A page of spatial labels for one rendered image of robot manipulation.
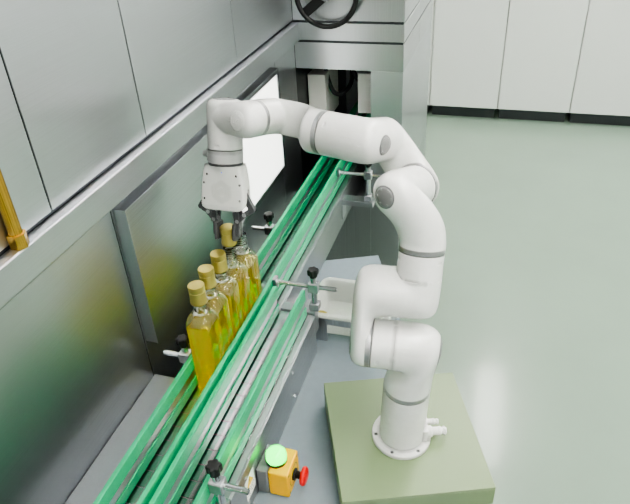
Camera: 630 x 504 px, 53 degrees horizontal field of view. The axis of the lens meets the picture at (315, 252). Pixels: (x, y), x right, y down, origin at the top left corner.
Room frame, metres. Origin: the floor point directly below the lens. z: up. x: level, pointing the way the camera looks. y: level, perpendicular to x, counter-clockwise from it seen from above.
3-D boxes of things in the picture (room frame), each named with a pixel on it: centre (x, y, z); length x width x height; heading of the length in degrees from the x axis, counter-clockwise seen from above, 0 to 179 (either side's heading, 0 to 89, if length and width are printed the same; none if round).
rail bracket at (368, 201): (1.89, -0.17, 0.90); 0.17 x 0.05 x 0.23; 72
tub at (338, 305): (1.36, -0.10, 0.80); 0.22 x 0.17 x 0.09; 72
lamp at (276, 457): (0.85, 0.11, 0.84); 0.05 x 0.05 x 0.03
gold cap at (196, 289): (1.03, 0.24, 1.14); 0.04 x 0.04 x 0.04
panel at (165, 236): (1.50, 0.23, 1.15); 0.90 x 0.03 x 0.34; 162
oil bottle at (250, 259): (1.25, 0.17, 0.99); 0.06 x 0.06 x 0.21; 72
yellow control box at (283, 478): (0.85, 0.10, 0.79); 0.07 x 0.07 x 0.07; 72
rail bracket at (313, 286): (1.28, 0.03, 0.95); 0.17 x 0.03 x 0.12; 72
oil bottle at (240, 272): (1.19, 0.19, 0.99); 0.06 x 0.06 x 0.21; 72
